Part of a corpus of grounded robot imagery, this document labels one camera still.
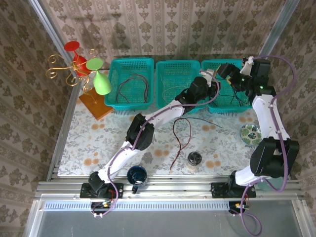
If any gold wire cup stand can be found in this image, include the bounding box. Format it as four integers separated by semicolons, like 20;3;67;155
46;48;115;121

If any teal plastic basket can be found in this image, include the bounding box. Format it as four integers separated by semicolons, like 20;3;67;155
155;59;207;114
201;59;255;114
104;58;155;111

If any dark blue mug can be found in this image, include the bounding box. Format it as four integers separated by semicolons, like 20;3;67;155
126;165;149;195

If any green plastic goblet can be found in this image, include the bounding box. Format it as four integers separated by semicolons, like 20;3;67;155
85;58;113;95

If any red plastic goblet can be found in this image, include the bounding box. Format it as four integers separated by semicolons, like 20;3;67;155
64;41;91;77

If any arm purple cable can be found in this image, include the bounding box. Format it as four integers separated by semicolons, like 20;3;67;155
233;55;297;235
92;70;221;218

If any floral tablecloth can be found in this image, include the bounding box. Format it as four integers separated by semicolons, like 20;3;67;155
58;70;275;176

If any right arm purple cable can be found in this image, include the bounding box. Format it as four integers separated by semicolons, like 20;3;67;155
233;55;297;235

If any white slotted cable duct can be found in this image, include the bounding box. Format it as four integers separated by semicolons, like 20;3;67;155
41;199;232;212

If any thin dark brown cable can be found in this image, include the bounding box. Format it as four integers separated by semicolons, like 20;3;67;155
118;73;149;102

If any thin pale cable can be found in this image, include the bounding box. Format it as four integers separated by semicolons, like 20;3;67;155
159;73;192;102

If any aluminium side rail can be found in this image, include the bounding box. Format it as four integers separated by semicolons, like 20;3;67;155
46;83;81;182

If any aluminium frame post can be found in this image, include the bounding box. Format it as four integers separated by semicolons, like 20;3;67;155
251;0;302;75
27;0;77;97

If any glass jar black lid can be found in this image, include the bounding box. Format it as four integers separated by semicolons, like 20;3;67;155
186;151;203;172

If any leaf pattern bowl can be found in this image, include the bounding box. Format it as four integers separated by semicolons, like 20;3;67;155
240;124;262;146

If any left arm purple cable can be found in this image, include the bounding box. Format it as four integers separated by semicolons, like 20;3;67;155
92;70;221;218

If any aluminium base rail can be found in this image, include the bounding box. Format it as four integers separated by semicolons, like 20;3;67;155
34;175;307;200

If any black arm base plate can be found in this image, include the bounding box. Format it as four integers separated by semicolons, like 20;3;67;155
80;183;124;199
211;182;257;198

